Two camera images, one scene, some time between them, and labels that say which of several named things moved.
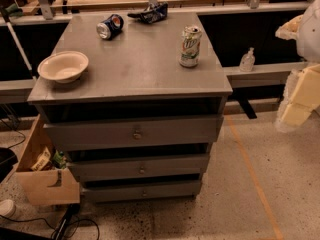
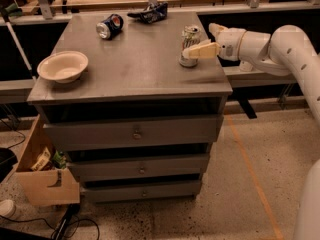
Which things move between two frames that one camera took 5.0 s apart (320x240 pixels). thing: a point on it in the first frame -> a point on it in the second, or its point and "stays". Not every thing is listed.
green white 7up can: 191,42 stays
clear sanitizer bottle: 248,61 stays
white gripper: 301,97 -> 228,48
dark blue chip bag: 154,12 stays
